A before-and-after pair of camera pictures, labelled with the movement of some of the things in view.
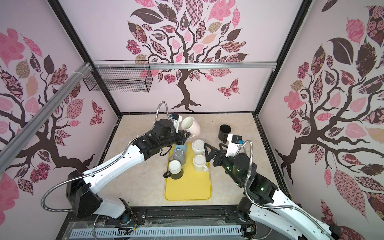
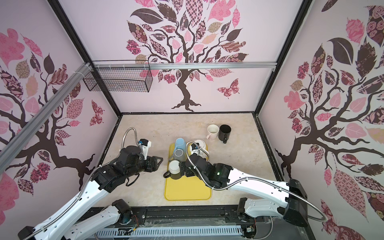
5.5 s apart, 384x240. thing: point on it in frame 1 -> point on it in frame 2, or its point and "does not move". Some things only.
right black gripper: (216, 151) -> (188, 172)
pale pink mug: (188, 124) -> (213, 129)
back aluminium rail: (183, 64) does not move
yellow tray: (193, 185) does not move
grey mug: (180, 154) does not move
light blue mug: (184, 147) does not move
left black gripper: (181, 140) -> (152, 162)
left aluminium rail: (11, 148) does not move
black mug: (224, 130) does not move
